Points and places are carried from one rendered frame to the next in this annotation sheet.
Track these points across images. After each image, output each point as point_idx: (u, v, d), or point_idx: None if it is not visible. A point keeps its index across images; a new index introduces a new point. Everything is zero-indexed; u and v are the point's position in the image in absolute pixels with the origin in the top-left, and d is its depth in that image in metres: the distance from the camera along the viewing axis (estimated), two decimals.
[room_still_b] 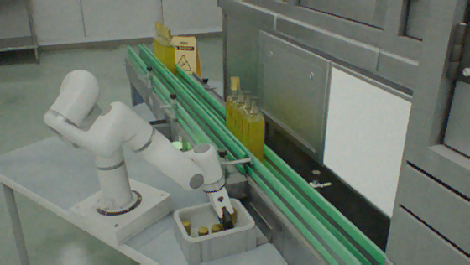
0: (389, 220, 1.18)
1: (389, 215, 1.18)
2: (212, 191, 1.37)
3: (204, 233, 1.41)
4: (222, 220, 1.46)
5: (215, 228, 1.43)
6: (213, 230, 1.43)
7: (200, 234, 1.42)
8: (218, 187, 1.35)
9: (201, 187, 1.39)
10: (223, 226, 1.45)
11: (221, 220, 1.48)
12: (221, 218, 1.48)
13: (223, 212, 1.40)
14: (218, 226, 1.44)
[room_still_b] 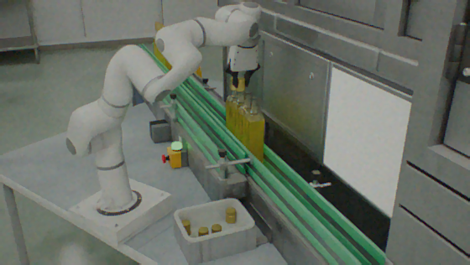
0: (389, 220, 1.18)
1: (389, 215, 1.18)
2: (256, 43, 1.55)
3: (204, 233, 1.41)
4: (243, 79, 1.63)
5: (215, 228, 1.43)
6: (213, 230, 1.43)
7: (200, 234, 1.42)
8: (259, 35, 1.56)
9: (250, 44, 1.52)
10: (248, 80, 1.64)
11: (238, 81, 1.63)
12: (237, 80, 1.63)
13: (257, 61, 1.61)
14: (218, 226, 1.44)
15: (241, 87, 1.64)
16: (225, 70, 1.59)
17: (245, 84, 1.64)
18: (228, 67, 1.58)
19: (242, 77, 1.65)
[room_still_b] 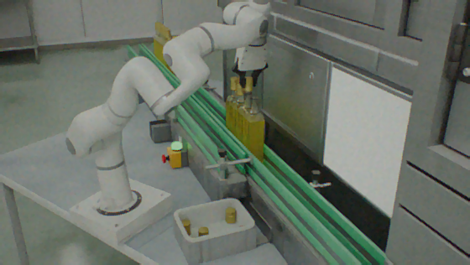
0: (389, 220, 1.18)
1: (389, 215, 1.18)
2: (265, 41, 1.50)
3: (204, 233, 1.41)
4: None
5: (251, 78, 1.58)
6: (252, 79, 1.58)
7: (200, 234, 1.42)
8: (268, 33, 1.50)
9: (259, 43, 1.46)
10: (256, 80, 1.58)
11: (238, 85, 1.64)
12: (237, 84, 1.64)
13: (265, 59, 1.55)
14: (248, 77, 1.59)
15: (241, 91, 1.64)
16: (232, 69, 1.53)
17: None
18: (236, 66, 1.52)
19: None
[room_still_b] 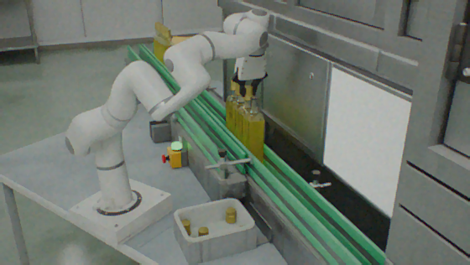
0: (389, 220, 1.18)
1: (389, 215, 1.18)
2: (264, 51, 1.51)
3: (204, 233, 1.41)
4: None
5: (251, 87, 1.60)
6: (252, 88, 1.59)
7: (200, 234, 1.42)
8: (268, 44, 1.52)
9: (259, 54, 1.48)
10: (256, 89, 1.60)
11: (238, 85, 1.64)
12: (237, 84, 1.64)
13: (264, 70, 1.57)
14: (248, 86, 1.60)
15: None
16: (232, 79, 1.54)
17: None
18: (236, 76, 1.54)
19: None
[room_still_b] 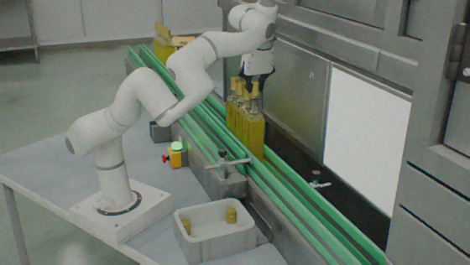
0: (389, 220, 1.18)
1: (389, 215, 1.18)
2: (272, 45, 1.45)
3: (259, 83, 1.54)
4: (243, 83, 1.64)
5: None
6: None
7: (258, 85, 1.53)
8: (275, 37, 1.45)
9: (266, 47, 1.41)
10: (263, 85, 1.53)
11: (238, 85, 1.64)
12: (237, 84, 1.64)
13: (272, 64, 1.51)
14: None
15: (241, 91, 1.64)
16: (238, 73, 1.48)
17: None
18: (242, 70, 1.48)
19: (242, 81, 1.66)
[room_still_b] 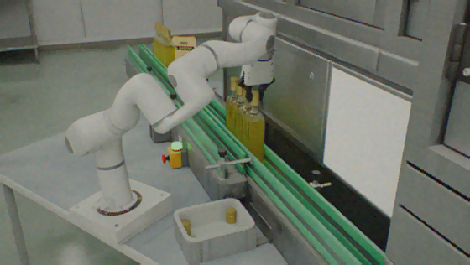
0: (389, 220, 1.18)
1: (389, 215, 1.18)
2: (272, 55, 1.46)
3: (259, 92, 1.55)
4: (243, 83, 1.64)
5: (251, 87, 1.60)
6: (252, 88, 1.59)
7: (258, 95, 1.54)
8: (275, 48, 1.47)
9: (266, 58, 1.43)
10: (263, 94, 1.55)
11: (238, 85, 1.64)
12: (237, 84, 1.64)
13: (272, 74, 1.52)
14: None
15: (241, 91, 1.64)
16: (238, 83, 1.50)
17: None
18: (242, 80, 1.49)
19: None
